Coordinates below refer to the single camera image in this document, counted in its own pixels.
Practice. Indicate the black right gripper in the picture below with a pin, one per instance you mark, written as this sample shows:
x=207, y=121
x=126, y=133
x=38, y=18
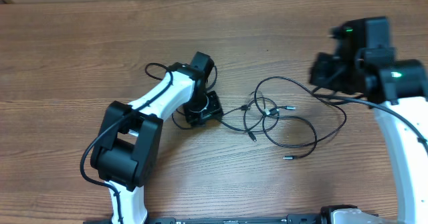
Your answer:
x=321, y=71

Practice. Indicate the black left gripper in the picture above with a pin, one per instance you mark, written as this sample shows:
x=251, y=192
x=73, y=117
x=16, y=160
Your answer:
x=216, y=109

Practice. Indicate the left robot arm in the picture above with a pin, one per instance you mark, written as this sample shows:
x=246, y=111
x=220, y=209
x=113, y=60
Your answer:
x=123, y=154

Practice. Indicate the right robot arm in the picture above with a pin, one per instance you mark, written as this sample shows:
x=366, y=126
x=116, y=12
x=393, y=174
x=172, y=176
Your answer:
x=364, y=70

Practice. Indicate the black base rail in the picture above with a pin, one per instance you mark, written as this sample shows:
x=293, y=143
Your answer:
x=289, y=219

